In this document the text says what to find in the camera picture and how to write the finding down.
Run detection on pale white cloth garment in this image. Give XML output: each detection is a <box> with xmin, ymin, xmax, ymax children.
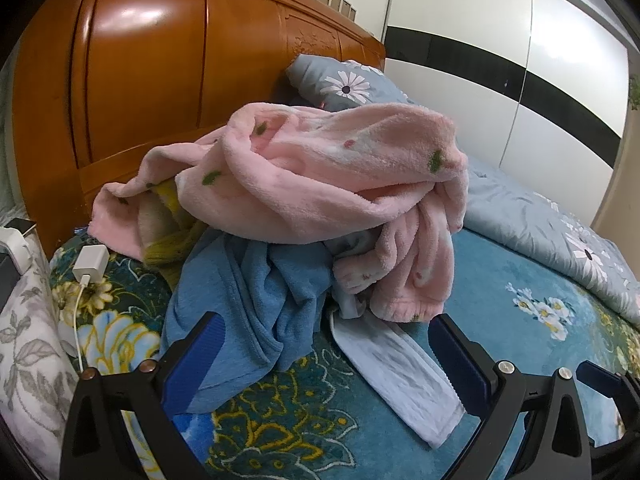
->
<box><xmin>330</xmin><ymin>305</ymin><xmax>467</xmax><ymax>450</ymax></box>

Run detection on pink floral fleece pants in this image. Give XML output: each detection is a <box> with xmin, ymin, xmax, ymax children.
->
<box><xmin>91</xmin><ymin>101</ymin><xmax>470</xmax><ymax>322</ymax></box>

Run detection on grey daisy-print quilt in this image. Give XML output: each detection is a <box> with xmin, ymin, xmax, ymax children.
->
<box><xmin>462</xmin><ymin>155</ymin><xmax>640</xmax><ymax>328</ymax></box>

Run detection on white charger plug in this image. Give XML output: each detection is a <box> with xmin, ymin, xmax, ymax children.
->
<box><xmin>72</xmin><ymin>245</ymin><xmax>110</xmax><ymax>286</ymax></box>

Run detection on white charger cable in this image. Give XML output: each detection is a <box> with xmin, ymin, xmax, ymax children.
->
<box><xmin>59</xmin><ymin>280</ymin><xmax>88</xmax><ymax>373</ymax></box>

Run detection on grey daisy-print pillow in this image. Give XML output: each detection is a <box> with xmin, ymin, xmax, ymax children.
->
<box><xmin>285</xmin><ymin>54</ymin><xmax>426</xmax><ymax>111</ymax></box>

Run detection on yellow-green knit garment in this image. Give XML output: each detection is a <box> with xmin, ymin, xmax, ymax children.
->
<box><xmin>140</xmin><ymin>180</ymin><xmax>211</xmax><ymax>286</ymax></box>

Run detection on wooden headboard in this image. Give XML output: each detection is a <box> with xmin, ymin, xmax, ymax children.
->
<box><xmin>11</xmin><ymin>0</ymin><xmax>387</xmax><ymax>261</ymax></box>

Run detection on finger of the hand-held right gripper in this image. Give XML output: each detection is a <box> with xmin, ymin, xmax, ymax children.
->
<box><xmin>575</xmin><ymin>360</ymin><xmax>640</xmax><ymax>411</ymax></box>

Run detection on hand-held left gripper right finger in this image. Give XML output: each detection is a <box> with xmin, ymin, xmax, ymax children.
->
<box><xmin>428</xmin><ymin>313</ymin><xmax>593</xmax><ymax>480</ymax></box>

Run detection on blue fleece garment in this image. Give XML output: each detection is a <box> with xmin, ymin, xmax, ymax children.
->
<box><xmin>160</xmin><ymin>232</ymin><xmax>346</xmax><ymax>413</ymax></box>

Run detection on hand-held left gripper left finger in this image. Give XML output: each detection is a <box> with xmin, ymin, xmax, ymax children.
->
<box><xmin>60</xmin><ymin>311</ymin><xmax>227</xmax><ymax>480</ymax></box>

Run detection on black phone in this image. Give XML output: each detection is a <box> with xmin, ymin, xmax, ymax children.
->
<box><xmin>5</xmin><ymin>217</ymin><xmax>38</xmax><ymax>238</ymax></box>

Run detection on white leaf-print cloth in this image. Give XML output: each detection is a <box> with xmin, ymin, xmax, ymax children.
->
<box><xmin>0</xmin><ymin>240</ymin><xmax>83</xmax><ymax>476</ymax></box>

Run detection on white wardrobe with black stripe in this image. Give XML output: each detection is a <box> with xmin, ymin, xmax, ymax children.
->
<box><xmin>382</xmin><ymin>0</ymin><xmax>631</xmax><ymax>211</ymax></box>

